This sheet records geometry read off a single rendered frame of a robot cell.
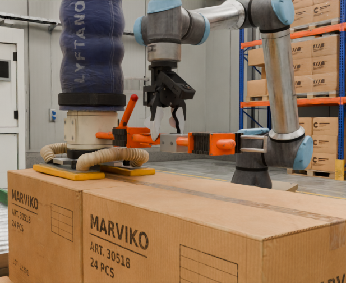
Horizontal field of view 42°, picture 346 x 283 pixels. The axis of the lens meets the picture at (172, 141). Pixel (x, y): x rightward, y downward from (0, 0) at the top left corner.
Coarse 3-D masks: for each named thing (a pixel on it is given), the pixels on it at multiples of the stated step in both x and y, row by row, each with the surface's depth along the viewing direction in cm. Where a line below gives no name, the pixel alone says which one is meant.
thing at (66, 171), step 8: (40, 168) 152; (48, 168) 147; (56, 168) 146; (64, 168) 142; (72, 168) 141; (64, 176) 137; (72, 176) 133; (80, 176) 132; (88, 176) 134; (96, 176) 136; (104, 176) 138
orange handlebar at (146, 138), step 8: (96, 136) 144; (104, 136) 140; (112, 136) 136; (136, 136) 126; (144, 136) 123; (152, 144) 121; (184, 144) 110; (216, 144) 101; (224, 144) 100; (232, 144) 101
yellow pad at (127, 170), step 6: (126, 162) 152; (102, 168) 157; (108, 168) 154; (114, 168) 151; (120, 168) 148; (126, 168) 148; (132, 168) 146; (138, 168) 148; (144, 168) 149; (150, 168) 149; (120, 174) 149; (126, 174) 145; (132, 174) 144; (138, 174) 145; (144, 174) 146; (150, 174) 148
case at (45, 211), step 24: (24, 192) 149; (48, 192) 132; (72, 192) 118; (24, 216) 149; (48, 216) 132; (72, 216) 119; (24, 240) 150; (48, 240) 133; (72, 240) 119; (24, 264) 150; (48, 264) 133; (72, 264) 120
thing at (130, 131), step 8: (120, 128) 135; (128, 128) 128; (136, 128) 129; (144, 128) 131; (120, 136) 131; (128, 136) 128; (112, 144) 133; (120, 144) 129; (128, 144) 128; (136, 144) 129; (144, 144) 131
